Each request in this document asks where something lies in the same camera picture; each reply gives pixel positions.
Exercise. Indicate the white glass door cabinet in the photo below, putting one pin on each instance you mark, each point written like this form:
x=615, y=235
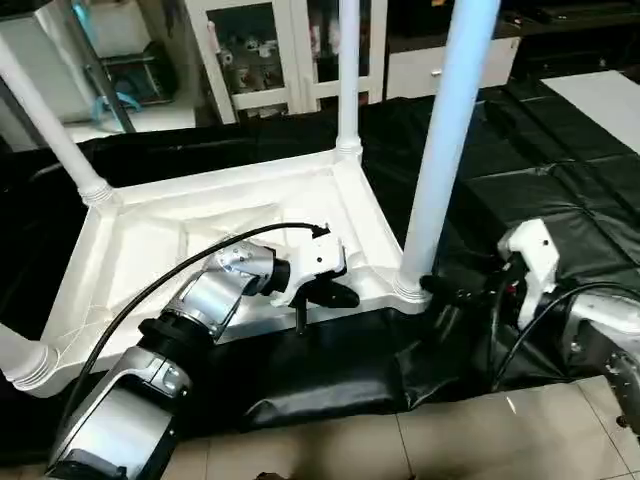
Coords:
x=270, y=55

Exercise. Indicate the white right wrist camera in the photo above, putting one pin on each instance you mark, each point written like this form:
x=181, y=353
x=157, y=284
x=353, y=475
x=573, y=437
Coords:
x=535, y=260

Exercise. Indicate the white drawer unit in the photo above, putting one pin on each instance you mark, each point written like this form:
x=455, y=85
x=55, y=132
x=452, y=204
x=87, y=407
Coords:
x=430, y=70

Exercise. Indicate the white plastic table leg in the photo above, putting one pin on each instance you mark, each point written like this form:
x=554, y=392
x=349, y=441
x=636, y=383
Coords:
x=348, y=70
x=450, y=130
x=25, y=365
x=55, y=130

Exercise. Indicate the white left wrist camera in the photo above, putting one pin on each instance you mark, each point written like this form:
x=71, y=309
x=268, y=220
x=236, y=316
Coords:
x=315, y=262

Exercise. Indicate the black table mat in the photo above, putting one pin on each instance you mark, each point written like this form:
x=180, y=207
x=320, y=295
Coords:
x=540, y=170

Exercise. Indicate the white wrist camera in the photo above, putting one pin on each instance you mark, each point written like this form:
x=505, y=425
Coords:
x=535, y=260
x=315, y=262

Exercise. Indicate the white plastic table top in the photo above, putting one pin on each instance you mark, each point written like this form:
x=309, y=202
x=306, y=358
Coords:
x=150, y=240

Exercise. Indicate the turquoise plastic stand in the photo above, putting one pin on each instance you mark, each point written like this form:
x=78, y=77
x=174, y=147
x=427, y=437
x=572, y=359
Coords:
x=118, y=100

